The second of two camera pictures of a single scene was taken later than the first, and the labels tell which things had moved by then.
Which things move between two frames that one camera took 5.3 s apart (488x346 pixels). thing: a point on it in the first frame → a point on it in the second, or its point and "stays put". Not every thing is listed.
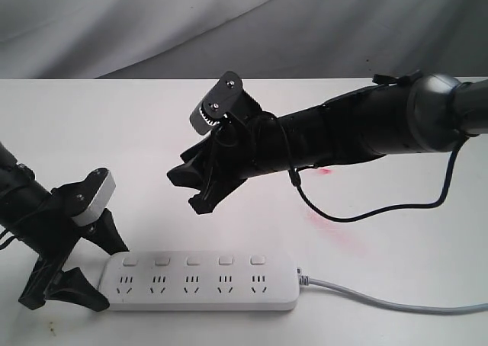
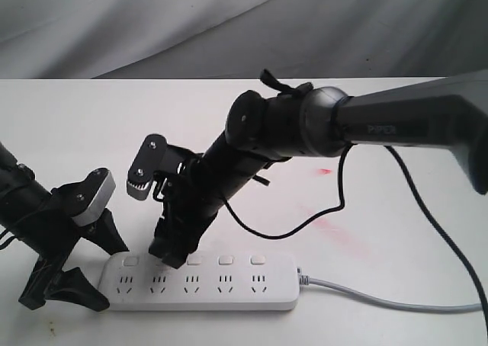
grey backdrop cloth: x=259 y=29 stays put
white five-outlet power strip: x=200 y=280 stays put
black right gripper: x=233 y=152 → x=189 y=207
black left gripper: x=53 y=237 stays put
